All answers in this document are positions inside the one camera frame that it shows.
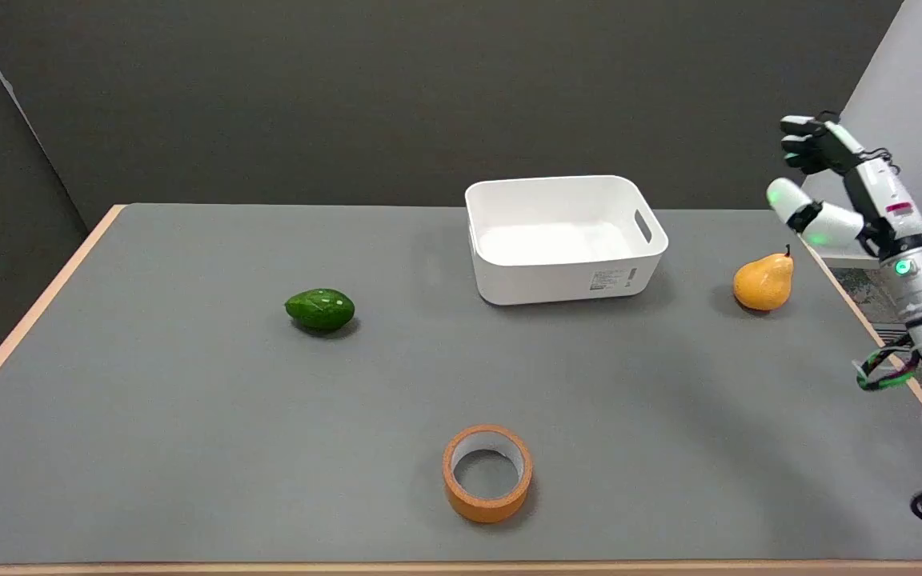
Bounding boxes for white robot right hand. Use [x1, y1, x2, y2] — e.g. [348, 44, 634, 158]
[767, 112, 922, 258]

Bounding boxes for yellow tape roll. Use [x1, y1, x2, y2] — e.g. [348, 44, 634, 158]
[442, 424, 534, 525]

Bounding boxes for yellow pear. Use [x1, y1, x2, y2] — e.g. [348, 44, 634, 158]
[732, 245, 796, 312]

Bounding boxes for white plastic bin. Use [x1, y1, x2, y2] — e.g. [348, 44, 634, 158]
[465, 175, 669, 306]

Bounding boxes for green avocado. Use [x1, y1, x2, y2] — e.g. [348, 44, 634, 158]
[284, 288, 356, 334]

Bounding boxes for black cable bundle coloured wires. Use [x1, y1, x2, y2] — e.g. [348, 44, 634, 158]
[856, 330, 922, 393]

